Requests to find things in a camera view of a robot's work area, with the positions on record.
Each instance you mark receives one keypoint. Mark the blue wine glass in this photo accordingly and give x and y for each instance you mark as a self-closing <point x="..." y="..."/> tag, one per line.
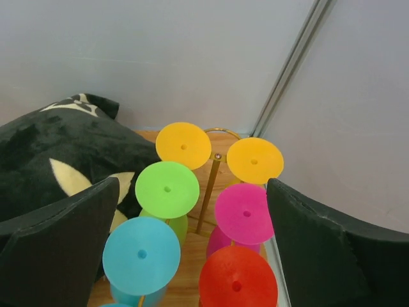
<point x="140" y="258"/>
<point x="114" y="305"/>

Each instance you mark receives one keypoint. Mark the green wine glass left row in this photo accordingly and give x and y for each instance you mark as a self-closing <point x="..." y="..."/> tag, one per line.
<point x="168" y="191"/>

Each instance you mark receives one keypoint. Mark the red wine glass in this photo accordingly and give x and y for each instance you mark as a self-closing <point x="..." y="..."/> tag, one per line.
<point x="237" y="276"/>

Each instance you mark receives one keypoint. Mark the gold wire glass rack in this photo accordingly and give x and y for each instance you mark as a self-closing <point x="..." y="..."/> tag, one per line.
<point x="217" y="158"/>

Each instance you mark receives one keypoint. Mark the orange wine glass back right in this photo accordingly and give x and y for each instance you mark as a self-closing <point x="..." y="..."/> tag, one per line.
<point x="255" y="160"/>

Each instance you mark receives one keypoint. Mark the blue wine glass front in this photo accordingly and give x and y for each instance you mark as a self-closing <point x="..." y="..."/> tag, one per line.
<point x="114" y="305"/>

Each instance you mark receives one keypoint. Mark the orange wine glass back left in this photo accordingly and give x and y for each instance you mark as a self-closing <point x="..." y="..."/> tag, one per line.
<point x="184" y="143"/>

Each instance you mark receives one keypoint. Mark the pink wine glass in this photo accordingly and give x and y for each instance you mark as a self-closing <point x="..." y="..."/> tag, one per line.
<point x="241" y="213"/>

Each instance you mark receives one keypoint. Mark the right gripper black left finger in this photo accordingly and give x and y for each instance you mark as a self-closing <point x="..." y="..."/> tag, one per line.
<point x="51" y="256"/>

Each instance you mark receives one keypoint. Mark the orange wine glass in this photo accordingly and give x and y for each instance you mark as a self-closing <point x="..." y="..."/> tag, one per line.
<point x="255" y="160"/>
<point x="184" y="143"/>

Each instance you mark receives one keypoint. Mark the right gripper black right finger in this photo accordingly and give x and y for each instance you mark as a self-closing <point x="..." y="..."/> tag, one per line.
<point x="332" y="259"/>

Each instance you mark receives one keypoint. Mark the black floral plush pillow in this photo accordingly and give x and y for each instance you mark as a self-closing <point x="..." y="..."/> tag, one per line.
<point x="62" y="151"/>

